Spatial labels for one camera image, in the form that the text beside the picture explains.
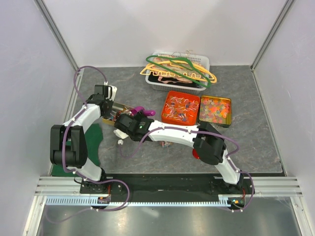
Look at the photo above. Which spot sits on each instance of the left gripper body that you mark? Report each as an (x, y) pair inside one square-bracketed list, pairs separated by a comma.
[(110, 104)]

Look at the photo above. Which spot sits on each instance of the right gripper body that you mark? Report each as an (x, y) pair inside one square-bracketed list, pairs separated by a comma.
[(138, 119)]

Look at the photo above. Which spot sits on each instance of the gold tin of candies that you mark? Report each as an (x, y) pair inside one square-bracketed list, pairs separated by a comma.
[(117, 110)]

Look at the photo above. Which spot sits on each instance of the purple plastic scoop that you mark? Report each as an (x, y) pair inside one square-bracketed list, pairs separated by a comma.
[(148, 113)]

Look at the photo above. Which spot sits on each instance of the orange tray of lollipops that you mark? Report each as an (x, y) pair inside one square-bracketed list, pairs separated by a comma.
[(180, 109)]

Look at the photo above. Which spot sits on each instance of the gold tin of gummies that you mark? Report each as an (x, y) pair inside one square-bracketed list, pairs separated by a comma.
[(215, 110)]

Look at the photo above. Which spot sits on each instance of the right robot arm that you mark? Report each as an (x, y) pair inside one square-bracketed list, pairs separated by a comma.
[(210, 146)]

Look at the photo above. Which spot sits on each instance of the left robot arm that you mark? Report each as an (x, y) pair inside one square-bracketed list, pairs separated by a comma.
[(68, 147)]

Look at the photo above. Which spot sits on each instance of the green cloth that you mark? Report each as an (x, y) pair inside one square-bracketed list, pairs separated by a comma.
[(94, 137)]

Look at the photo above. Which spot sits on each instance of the clear glass jar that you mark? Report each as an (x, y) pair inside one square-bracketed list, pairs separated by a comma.
[(166, 147)]

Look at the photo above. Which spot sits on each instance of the black garment in basket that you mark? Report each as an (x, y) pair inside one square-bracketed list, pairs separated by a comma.
[(172, 81)]

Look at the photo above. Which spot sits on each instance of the red jar lid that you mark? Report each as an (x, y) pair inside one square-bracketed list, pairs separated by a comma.
[(195, 154)]

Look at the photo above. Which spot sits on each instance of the floral pink cloth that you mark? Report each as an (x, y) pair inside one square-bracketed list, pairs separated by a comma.
[(172, 71)]

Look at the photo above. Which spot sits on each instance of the white plastic basket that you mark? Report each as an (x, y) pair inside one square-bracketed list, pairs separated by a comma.
[(176, 57)]

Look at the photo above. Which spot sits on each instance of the yellow clothes hanger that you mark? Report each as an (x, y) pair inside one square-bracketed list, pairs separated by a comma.
[(189, 70)]

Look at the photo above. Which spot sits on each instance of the green clothes hanger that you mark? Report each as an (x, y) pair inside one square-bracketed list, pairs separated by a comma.
[(182, 70)]

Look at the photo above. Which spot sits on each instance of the orange clothes hanger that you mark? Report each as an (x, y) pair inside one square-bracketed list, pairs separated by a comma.
[(182, 72)]

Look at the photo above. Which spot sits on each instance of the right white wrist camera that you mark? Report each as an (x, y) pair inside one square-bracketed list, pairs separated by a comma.
[(121, 135)]

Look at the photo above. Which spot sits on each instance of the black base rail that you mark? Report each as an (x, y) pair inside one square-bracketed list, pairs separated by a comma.
[(207, 183)]

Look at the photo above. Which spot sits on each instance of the grey cable duct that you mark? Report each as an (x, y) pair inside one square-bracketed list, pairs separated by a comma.
[(105, 201)]

